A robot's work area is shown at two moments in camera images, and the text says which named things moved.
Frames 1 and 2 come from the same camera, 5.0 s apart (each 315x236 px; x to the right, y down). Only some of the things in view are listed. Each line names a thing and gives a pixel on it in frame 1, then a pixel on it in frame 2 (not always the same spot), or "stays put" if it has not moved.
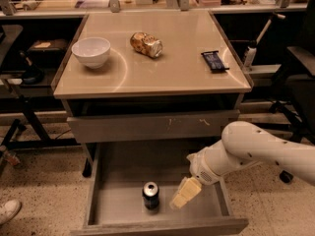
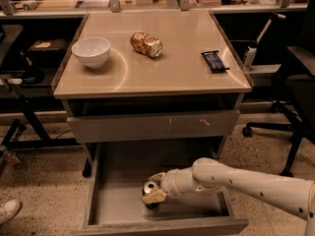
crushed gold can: (147, 43) stays put
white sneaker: (9, 209) stays put
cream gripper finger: (187, 191) -> (157, 196)
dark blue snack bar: (214, 61) stays put
